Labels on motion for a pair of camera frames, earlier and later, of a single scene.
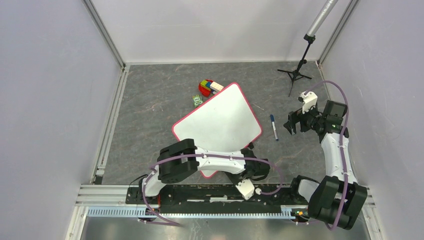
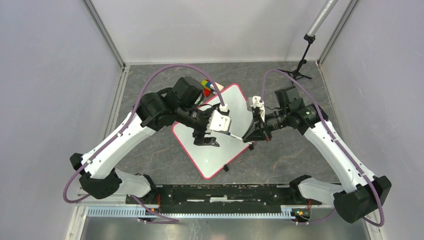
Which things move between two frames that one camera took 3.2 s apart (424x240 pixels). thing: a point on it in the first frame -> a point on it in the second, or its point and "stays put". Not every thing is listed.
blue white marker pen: [274, 127] -> [229, 134]
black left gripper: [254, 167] -> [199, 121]
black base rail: [218, 199] stays put
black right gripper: [298, 116] -> [258, 130]
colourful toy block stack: [207, 87] stays put
